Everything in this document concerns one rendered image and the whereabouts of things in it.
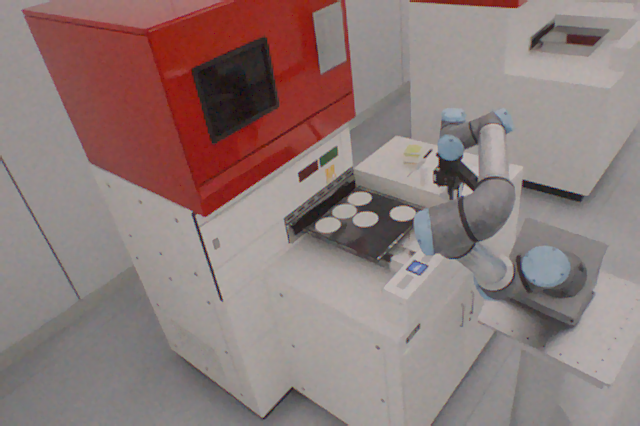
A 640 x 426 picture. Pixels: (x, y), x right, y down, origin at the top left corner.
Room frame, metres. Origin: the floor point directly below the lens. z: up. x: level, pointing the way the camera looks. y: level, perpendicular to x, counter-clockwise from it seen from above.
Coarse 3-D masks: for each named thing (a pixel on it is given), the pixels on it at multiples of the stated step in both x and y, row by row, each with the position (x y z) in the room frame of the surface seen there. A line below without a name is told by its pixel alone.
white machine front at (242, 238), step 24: (336, 144) 1.89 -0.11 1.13; (288, 168) 1.69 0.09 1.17; (336, 168) 1.88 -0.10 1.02; (264, 192) 1.59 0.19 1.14; (288, 192) 1.67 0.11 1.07; (312, 192) 1.76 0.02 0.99; (192, 216) 1.40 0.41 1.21; (216, 216) 1.43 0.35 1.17; (240, 216) 1.50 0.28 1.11; (264, 216) 1.57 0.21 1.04; (312, 216) 1.77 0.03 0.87; (216, 240) 1.41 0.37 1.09; (240, 240) 1.48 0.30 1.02; (264, 240) 1.56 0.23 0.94; (288, 240) 1.64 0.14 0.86; (216, 264) 1.39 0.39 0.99; (240, 264) 1.46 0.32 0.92; (264, 264) 1.54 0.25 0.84; (240, 288) 1.44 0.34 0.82
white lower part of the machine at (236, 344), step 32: (160, 288) 1.74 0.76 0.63; (192, 288) 1.53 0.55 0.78; (256, 288) 1.49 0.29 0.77; (160, 320) 1.86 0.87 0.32; (192, 320) 1.61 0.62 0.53; (224, 320) 1.41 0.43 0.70; (256, 320) 1.46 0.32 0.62; (192, 352) 1.71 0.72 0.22; (224, 352) 1.47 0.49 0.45; (256, 352) 1.43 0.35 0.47; (224, 384) 1.56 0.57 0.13; (256, 384) 1.40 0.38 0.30; (288, 384) 1.51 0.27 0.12
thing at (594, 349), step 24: (600, 288) 1.17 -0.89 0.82; (624, 288) 1.16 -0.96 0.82; (504, 312) 1.13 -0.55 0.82; (528, 312) 1.12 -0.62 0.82; (600, 312) 1.07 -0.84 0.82; (624, 312) 1.06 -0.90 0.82; (528, 336) 1.02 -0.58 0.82; (552, 336) 1.01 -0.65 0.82; (576, 336) 1.00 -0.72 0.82; (600, 336) 0.98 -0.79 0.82; (624, 336) 0.97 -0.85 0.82; (552, 360) 0.94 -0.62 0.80; (576, 360) 0.91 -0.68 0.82; (600, 360) 0.90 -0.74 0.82; (624, 360) 0.89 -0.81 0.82; (600, 384) 0.84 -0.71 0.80
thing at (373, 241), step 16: (352, 192) 1.86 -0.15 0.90; (368, 192) 1.84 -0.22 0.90; (368, 208) 1.72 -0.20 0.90; (384, 208) 1.71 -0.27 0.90; (416, 208) 1.67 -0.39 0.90; (352, 224) 1.63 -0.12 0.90; (384, 224) 1.60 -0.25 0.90; (400, 224) 1.58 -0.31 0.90; (336, 240) 1.54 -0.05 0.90; (352, 240) 1.53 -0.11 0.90; (368, 240) 1.52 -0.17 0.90; (384, 240) 1.50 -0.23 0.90
